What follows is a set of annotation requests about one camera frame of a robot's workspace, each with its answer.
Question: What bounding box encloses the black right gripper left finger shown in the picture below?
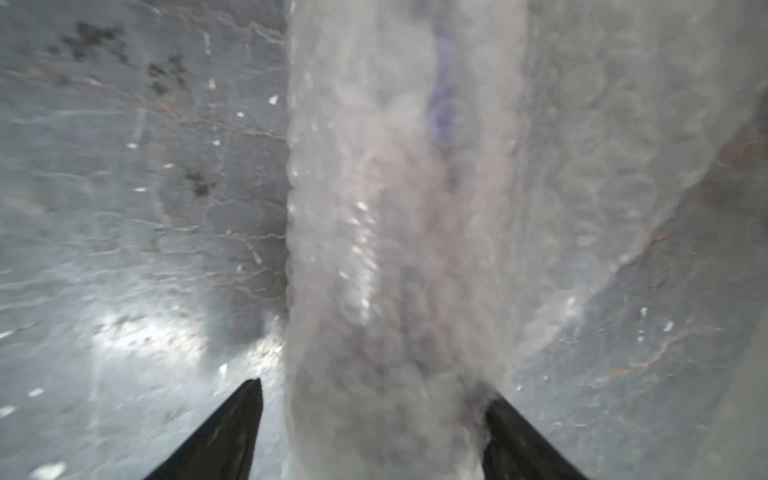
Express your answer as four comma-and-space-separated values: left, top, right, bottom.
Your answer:
146, 379, 264, 480

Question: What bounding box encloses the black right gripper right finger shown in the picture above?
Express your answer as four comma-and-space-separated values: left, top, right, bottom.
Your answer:
482, 395, 588, 480

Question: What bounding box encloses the clear bubble wrap sheet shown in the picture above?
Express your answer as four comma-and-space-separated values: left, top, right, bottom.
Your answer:
283, 1, 767, 479

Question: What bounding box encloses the purple glass wine bottle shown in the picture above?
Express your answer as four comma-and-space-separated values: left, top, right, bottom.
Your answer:
425, 1, 475, 155

